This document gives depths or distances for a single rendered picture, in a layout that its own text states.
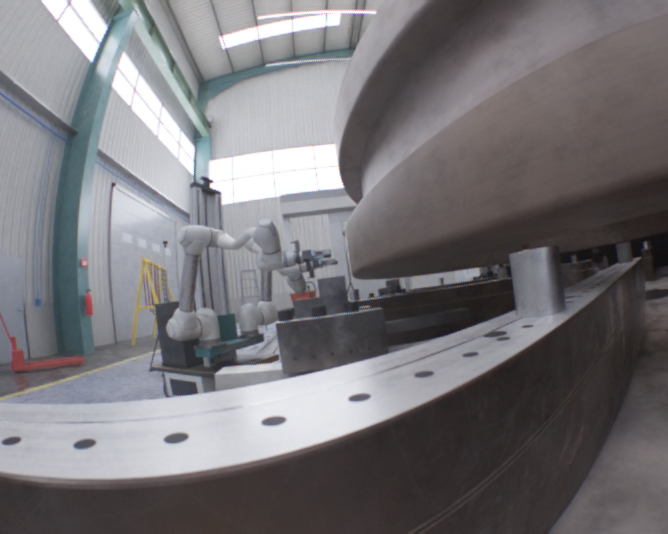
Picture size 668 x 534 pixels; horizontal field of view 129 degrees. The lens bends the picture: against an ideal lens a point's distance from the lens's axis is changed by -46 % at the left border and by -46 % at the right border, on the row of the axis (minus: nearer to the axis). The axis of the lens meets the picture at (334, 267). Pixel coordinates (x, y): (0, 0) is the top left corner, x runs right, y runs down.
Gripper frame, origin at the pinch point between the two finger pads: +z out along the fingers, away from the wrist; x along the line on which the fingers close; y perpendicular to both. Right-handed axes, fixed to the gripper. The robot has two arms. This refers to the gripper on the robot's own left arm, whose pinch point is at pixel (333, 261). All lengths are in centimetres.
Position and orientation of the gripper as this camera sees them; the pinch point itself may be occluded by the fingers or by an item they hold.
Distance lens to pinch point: 199.8
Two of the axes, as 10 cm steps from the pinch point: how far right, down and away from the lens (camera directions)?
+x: 1.4, 0.7, 9.9
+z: 9.8, -1.4, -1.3
